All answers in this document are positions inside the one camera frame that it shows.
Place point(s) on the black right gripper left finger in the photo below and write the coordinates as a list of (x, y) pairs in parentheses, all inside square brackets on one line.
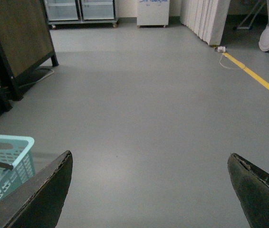
[(38, 202)]

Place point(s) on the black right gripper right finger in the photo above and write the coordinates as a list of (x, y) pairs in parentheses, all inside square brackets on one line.
[(251, 185)]

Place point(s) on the light blue plastic basket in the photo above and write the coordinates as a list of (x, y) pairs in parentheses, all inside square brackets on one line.
[(16, 162)]

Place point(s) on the white power strip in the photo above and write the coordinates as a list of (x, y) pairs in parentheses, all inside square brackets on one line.
[(221, 49)]

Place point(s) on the wooden black framed shelf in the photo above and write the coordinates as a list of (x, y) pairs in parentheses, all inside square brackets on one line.
[(25, 43)]

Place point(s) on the white folding partition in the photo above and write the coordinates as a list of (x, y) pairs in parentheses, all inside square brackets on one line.
[(206, 18)]

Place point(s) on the glass door cabinet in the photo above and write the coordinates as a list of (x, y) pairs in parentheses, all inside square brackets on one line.
[(69, 12)]

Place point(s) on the white chest freezer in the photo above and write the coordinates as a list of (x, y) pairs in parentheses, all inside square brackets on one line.
[(153, 13)]

